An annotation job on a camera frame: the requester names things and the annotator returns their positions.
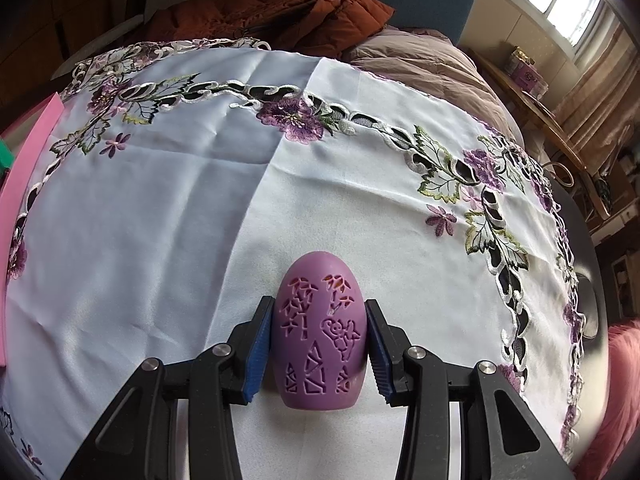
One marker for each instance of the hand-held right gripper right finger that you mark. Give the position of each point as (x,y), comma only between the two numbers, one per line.
(380,360)

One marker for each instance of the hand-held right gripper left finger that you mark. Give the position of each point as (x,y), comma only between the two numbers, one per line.
(257,355)

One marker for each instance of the purple carved egg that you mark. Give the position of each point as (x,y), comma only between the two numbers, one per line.
(310,270)

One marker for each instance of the pink cardboard box tray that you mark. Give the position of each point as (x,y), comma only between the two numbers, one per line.
(30,145)

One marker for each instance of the green plastic holder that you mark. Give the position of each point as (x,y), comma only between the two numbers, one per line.
(5,157)

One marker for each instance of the white embroidered floral tablecloth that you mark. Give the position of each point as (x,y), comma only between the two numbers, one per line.
(200,210)

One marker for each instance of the pink fuzzy cushion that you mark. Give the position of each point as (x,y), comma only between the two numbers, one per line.
(620,400)

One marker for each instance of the wooden side table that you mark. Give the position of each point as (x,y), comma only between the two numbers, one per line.
(540,120)

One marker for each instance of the beige duvet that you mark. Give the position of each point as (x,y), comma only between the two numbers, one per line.
(440,70)

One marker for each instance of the pink printed box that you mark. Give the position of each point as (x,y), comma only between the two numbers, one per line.
(527,75)

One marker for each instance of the pink curtain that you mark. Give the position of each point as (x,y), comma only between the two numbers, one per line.
(595,100)

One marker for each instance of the rust brown quilted jacket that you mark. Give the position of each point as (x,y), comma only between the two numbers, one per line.
(300,20)

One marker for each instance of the wooden wardrobe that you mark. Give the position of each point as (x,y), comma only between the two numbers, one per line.
(75,0)

